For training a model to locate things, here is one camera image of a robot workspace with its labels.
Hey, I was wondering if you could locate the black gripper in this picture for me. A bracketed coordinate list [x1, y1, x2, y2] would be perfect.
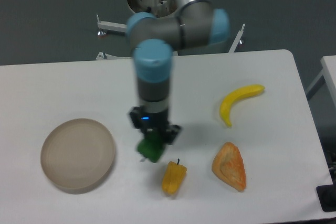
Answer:
[129, 106, 182, 152]

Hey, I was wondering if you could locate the green bell pepper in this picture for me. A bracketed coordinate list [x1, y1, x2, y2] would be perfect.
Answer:
[136, 131, 164, 163]

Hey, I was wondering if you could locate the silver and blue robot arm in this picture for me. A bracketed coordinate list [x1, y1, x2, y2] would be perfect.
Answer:
[125, 0, 229, 151]

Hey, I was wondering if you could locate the yellow bell pepper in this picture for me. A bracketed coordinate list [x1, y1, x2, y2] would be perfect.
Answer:
[161, 158, 187, 195]

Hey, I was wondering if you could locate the beige round plate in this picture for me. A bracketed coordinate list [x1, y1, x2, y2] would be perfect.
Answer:
[40, 118, 116, 194]

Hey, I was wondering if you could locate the yellow banana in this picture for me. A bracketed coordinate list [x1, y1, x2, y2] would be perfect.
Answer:
[219, 84, 265, 127]

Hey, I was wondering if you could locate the orange triangular bread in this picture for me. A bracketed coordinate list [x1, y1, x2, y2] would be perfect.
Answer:
[212, 142, 246, 192]

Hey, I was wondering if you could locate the black device at edge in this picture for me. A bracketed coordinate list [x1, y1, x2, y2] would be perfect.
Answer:
[316, 184, 335, 212]

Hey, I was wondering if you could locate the white side table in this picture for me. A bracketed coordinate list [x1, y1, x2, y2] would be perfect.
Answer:
[305, 55, 335, 104]

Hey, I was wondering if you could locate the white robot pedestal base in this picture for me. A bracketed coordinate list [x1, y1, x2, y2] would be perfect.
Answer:
[96, 0, 245, 60]

